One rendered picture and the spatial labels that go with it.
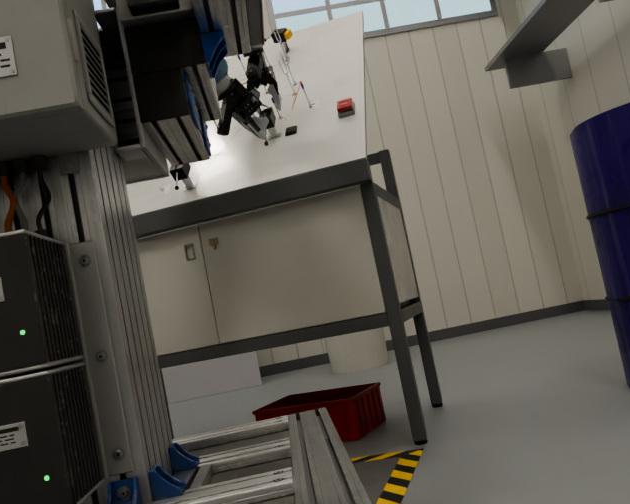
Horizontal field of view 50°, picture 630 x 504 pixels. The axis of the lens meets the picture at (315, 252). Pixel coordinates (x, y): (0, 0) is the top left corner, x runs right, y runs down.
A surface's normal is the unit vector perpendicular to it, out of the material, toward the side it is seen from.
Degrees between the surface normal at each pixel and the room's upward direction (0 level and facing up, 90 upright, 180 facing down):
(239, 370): 77
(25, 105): 90
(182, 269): 90
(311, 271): 90
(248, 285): 90
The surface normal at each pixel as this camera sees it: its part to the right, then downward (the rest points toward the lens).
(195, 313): -0.26, -0.02
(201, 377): 0.00, -0.31
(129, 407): 0.05, -0.09
